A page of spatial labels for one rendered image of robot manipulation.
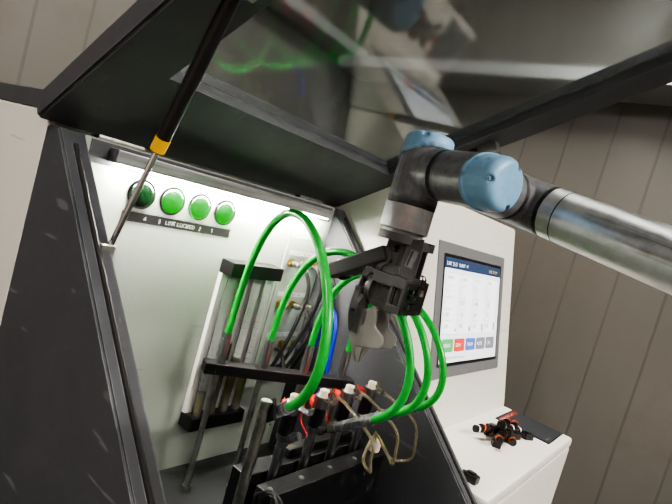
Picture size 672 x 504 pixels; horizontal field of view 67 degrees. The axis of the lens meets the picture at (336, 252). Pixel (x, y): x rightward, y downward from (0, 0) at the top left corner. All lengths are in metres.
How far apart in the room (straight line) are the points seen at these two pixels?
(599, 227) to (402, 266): 0.26
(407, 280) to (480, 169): 0.19
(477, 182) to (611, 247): 0.18
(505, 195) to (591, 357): 2.03
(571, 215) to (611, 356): 1.95
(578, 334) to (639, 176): 0.77
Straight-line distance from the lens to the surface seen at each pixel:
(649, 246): 0.69
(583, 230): 0.73
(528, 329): 2.73
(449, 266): 1.34
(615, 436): 2.71
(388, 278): 0.75
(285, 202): 1.09
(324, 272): 0.68
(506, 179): 0.69
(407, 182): 0.75
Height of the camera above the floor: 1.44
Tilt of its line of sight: 4 degrees down
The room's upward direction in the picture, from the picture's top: 16 degrees clockwise
